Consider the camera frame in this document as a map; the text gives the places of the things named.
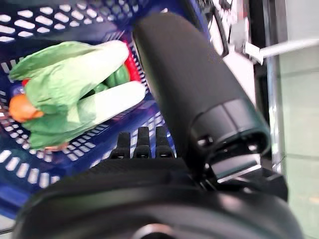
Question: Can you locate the blue plastic shopping basket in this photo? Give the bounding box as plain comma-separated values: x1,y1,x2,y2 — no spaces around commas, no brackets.
0,0,231,220

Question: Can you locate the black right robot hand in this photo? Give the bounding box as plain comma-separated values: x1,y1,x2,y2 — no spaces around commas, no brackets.
11,11,305,239

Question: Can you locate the green bell pepper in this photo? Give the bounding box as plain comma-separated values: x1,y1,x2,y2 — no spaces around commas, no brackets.
98,63,131,93

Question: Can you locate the red bell pepper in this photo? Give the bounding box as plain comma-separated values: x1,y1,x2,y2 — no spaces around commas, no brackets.
123,43,144,84

